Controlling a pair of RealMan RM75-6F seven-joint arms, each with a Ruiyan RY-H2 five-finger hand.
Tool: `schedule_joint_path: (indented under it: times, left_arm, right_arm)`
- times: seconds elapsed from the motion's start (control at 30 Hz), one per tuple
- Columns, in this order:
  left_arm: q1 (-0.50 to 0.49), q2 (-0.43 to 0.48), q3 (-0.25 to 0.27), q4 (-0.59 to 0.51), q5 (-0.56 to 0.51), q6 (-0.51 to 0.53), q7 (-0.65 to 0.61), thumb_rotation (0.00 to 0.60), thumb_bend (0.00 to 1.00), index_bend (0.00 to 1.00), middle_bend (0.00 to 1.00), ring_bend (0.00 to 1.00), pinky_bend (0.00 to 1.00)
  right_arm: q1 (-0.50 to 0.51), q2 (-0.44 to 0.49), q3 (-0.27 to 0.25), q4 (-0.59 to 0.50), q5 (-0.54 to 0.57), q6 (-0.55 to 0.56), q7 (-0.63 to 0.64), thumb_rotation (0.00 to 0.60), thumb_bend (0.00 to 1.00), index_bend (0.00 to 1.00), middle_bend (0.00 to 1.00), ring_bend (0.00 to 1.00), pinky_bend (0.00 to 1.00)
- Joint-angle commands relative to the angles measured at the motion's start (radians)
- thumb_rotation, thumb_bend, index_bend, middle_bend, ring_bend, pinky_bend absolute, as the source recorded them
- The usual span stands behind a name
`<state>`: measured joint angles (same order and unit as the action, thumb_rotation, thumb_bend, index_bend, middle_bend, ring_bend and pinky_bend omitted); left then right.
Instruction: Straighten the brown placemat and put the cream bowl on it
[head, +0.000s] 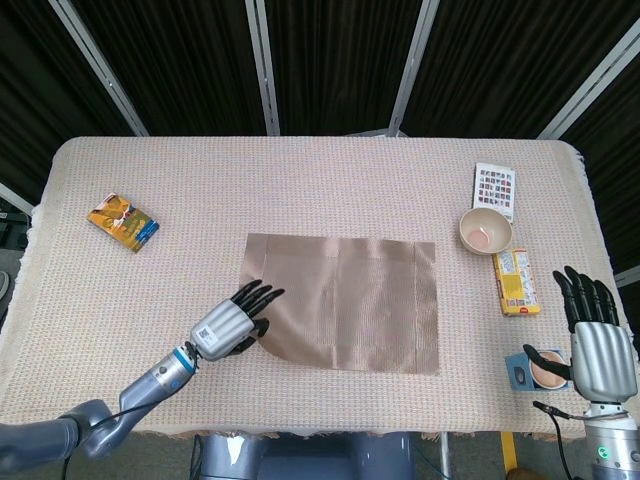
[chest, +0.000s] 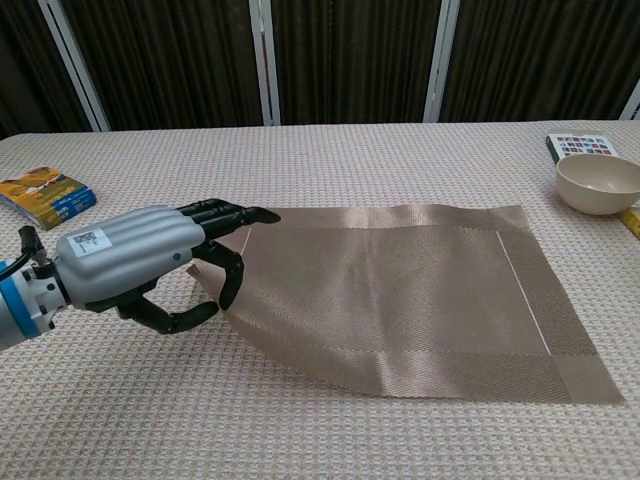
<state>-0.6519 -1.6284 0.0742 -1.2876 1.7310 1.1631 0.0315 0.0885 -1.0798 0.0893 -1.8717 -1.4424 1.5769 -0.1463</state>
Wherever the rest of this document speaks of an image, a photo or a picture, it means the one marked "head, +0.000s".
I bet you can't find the beige woven tablecloth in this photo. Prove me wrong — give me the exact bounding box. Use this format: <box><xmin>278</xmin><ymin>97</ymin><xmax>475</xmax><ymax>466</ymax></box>
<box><xmin>0</xmin><ymin>135</ymin><xmax>634</xmax><ymax>457</ymax></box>

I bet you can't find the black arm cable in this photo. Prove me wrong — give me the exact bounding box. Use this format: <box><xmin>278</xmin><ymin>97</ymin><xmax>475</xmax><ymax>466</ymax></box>
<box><xmin>59</xmin><ymin>399</ymin><xmax>166</xmax><ymax>480</ymax></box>
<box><xmin>532</xmin><ymin>400</ymin><xmax>591</xmax><ymax>480</ymax></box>

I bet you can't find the thin blue cable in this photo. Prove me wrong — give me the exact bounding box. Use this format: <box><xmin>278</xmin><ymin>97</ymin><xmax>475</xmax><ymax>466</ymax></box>
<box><xmin>414</xmin><ymin>439</ymin><xmax>441</xmax><ymax>480</ymax></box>

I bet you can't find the dark pleated curtain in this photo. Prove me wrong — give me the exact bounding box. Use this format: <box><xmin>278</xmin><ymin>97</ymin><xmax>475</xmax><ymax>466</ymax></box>
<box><xmin>0</xmin><ymin>0</ymin><xmax>640</xmax><ymax>281</ymax></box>

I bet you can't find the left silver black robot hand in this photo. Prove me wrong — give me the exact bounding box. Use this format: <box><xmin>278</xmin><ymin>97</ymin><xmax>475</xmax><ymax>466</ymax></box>
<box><xmin>187</xmin><ymin>279</ymin><xmax>286</xmax><ymax>362</ymax></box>

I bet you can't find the pink bowl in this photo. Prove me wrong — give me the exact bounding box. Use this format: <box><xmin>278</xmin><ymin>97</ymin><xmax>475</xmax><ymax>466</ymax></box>
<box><xmin>459</xmin><ymin>207</ymin><xmax>514</xmax><ymax>257</ymax></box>

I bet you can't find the yellow pole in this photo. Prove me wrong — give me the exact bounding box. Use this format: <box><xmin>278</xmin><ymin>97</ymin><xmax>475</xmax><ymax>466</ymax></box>
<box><xmin>501</xmin><ymin>432</ymin><xmax>517</xmax><ymax>471</ymax></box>

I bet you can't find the white box with picture grid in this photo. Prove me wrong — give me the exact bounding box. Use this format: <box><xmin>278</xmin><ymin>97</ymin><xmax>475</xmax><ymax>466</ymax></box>
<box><xmin>472</xmin><ymin>162</ymin><xmax>517</xmax><ymax>224</ymax></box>

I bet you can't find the blue box with round lid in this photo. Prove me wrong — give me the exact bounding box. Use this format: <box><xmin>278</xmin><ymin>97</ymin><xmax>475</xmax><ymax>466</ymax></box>
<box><xmin>504</xmin><ymin>348</ymin><xmax>571</xmax><ymax>391</ymax></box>

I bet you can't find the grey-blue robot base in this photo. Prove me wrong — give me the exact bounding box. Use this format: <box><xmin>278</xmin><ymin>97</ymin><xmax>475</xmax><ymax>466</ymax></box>
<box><xmin>197</xmin><ymin>432</ymin><xmax>416</xmax><ymax>480</ymax></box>

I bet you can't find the brown woven placemat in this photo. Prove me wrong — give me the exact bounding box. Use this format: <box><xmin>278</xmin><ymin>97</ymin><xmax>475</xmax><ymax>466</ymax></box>
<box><xmin>239</xmin><ymin>232</ymin><xmax>441</xmax><ymax>376</ymax></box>

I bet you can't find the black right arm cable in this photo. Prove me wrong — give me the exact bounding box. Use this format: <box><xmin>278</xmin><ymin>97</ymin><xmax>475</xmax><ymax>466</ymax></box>
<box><xmin>532</xmin><ymin>400</ymin><xmax>591</xmax><ymax>480</ymax></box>

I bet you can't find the orange snack box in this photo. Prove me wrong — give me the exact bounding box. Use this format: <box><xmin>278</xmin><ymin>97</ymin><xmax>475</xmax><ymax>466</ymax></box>
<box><xmin>86</xmin><ymin>192</ymin><xmax>160</xmax><ymax>254</ymax></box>

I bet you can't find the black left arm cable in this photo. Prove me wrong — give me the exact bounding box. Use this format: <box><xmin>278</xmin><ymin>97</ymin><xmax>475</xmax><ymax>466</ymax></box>
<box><xmin>59</xmin><ymin>399</ymin><xmax>166</xmax><ymax>480</ymax></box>

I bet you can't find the black equipment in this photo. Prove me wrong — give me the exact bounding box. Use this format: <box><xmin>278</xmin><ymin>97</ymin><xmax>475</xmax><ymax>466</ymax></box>
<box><xmin>0</xmin><ymin>197</ymin><xmax>31</xmax><ymax>251</ymax></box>

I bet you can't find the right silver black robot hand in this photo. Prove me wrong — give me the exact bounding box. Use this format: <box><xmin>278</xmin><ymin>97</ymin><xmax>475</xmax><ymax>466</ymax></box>
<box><xmin>522</xmin><ymin>265</ymin><xmax>634</xmax><ymax>402</ymax></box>

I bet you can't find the yellow snack box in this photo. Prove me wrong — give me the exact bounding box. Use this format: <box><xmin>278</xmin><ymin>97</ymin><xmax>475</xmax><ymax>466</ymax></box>
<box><xmin>491</xmin><ymin>246</ymin><xmax>543</xmax><ymax>317</ymax></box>

